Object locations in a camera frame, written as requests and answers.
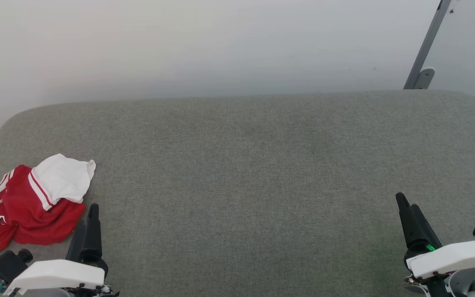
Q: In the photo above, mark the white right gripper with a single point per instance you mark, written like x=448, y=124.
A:
x=452, y=258

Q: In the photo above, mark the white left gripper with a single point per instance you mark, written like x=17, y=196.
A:
x=56, y=274

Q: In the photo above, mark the red and white garment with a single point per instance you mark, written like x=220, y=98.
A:
x=27, y=210

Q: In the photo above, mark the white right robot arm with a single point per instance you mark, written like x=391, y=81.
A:
x=462, y=284

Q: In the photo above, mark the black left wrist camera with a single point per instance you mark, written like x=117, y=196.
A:
x=6, y=266

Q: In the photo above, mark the grey metal post bracket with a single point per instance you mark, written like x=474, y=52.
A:
x=426, y=78

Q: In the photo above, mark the grey metal post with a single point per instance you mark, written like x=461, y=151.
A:
x=427, y=41

